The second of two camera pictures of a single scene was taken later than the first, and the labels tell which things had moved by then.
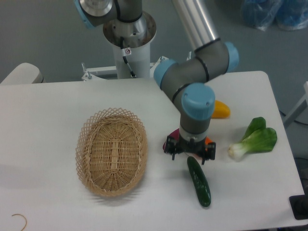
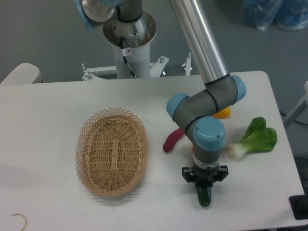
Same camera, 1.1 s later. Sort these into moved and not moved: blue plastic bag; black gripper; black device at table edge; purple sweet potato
Moved: black gripper
Not moved: purple sweet potato; black device at table edge; blue plastic bag
